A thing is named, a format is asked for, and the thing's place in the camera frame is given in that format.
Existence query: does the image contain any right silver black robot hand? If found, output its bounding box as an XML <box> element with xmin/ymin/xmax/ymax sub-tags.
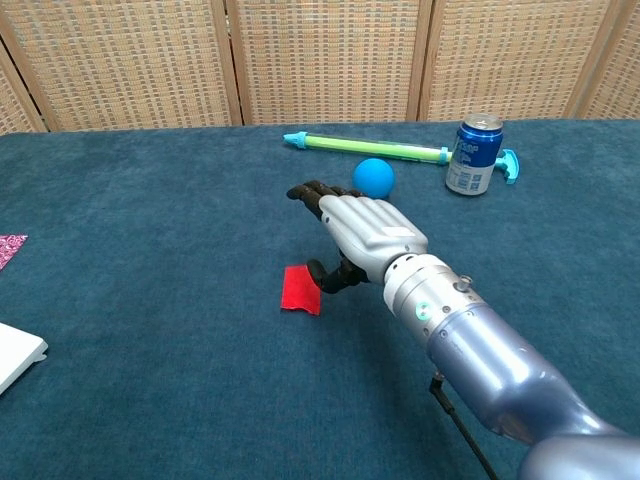
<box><xmin>286</xmin><ymin>179</ymin><xmax>430</xmax><ymax>295</ymax></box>

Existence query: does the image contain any blue ball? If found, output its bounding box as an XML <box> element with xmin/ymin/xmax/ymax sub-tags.
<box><xmin>352</xmin><ymin>157</ymin><xmax>397</xmax><ymax>201</ymax></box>

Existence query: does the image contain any green cyan hand pump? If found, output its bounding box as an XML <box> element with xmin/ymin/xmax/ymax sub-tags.
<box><xmin>282</xmin><ymin>130</ymin><xmax>521</xmax><ymax>186</ymax></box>

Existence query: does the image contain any blue soda can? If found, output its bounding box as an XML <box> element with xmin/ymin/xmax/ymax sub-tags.
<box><xmin>444</xmin><ymin>113</ymin><xmax>505</xmax><ymax>197</ymax></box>

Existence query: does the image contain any woven bamboo screen panel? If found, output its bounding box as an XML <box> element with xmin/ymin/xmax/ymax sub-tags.
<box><xmin>0</xmin><ymin>34</ymin><xmax>51</xmax><ymax>135</ymax></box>
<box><xmin>0</xmin><ymin>0</ymin><xmax>244</xmax><ymax>133</ymax></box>
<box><xmin>224</xmin><ymin>0</ymin><xmax>432</xmax><ymax>126</ymax></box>
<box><xmin>418</xmin><ymin>0</ymin><xmax>617</xmax><ymax>122</ymax></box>
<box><xmin>564</xmin><ymin>0</ymin><xmax>640</xmax><ymax>121</ymax></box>

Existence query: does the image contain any teal carpet table cover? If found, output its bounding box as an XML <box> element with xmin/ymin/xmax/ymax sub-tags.
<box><xmin>0</xmin><ymin>117</ymin><xmax>640</xmax><ymax>480</ymax></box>

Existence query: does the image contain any white square flat box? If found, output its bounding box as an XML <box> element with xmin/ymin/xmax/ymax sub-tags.
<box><xmin>0</xmin><ymin>322</ymin><xmax>50</xmax><ymax>397</ymax></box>

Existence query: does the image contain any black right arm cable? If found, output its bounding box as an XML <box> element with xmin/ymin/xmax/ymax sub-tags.
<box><xmin>429</xmin><ymin>372</ymin><xmax>501</xmax><ymax>480</ymax></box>

